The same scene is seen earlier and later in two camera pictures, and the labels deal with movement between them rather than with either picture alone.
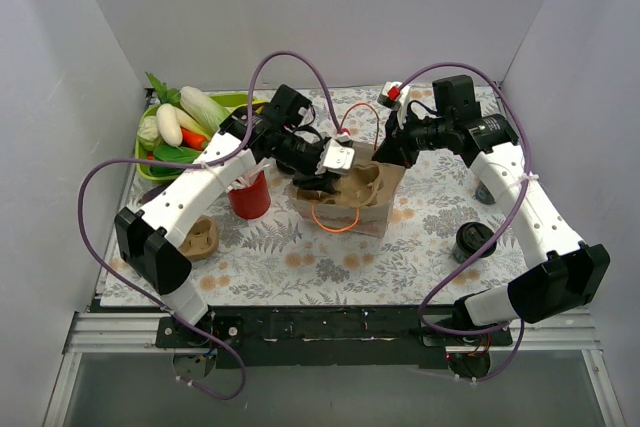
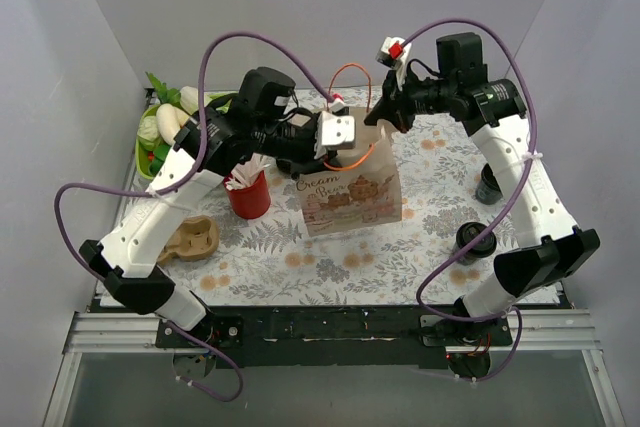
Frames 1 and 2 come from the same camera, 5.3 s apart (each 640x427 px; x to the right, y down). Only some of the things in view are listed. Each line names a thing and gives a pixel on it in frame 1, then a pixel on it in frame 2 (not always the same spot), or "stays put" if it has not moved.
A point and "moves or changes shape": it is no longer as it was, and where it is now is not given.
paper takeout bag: [362, 202] moves or changes shape
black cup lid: [471, 236] stays put
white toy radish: [169, 125] stays put
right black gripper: [392, 145] -> [396, 101]
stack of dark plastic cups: [483, 195] stays put
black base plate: [328, 338] stays put
